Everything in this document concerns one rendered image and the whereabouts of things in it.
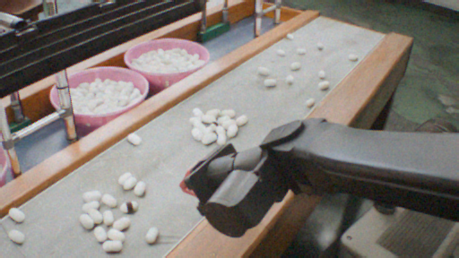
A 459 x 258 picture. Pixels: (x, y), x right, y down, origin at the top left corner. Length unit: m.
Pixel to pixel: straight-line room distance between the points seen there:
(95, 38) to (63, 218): 0.35
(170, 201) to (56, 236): 0.22
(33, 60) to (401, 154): 0.48
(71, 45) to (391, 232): 0.95
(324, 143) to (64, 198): 0.58
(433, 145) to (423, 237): 0.94
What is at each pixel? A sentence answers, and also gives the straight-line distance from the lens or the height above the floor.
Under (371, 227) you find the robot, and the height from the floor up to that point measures 0.47.
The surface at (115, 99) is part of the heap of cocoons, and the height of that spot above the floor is 0.74.
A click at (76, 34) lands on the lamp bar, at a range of 0.65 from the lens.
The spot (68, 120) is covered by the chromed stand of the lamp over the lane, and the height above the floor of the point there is 0.82.
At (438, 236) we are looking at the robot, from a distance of 1.28.
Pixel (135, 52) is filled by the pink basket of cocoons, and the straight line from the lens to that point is 1.39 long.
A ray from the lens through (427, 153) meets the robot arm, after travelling 0.32.
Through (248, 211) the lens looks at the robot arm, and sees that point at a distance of 0.45.
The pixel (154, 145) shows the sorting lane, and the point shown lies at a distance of 0.96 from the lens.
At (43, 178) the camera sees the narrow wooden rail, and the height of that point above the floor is 0.76.
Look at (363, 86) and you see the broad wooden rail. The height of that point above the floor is 0.76.
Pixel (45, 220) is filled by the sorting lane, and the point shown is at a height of 0.74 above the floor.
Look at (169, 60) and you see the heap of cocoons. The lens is 1.35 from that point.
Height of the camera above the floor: 1.31
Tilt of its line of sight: 34 degrees down
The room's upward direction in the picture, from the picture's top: 3 degrees clockwise
